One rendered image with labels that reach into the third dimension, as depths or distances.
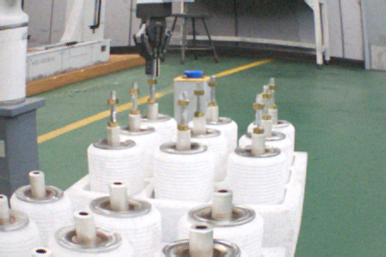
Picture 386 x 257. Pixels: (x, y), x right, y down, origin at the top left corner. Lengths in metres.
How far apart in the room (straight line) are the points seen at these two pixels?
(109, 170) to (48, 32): 6.27
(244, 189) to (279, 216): 0.08
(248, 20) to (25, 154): 5.02
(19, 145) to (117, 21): 5.51
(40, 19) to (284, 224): 6.55
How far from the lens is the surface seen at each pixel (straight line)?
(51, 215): 0.70
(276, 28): 6.02
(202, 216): 0.66
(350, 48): 5.90
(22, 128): 1.20
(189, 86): 1.35
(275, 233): 0.92
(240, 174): 0.93
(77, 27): 4.54
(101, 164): 0.98
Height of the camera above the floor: 0.47
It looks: 11 degrees down
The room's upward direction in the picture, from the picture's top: straight up
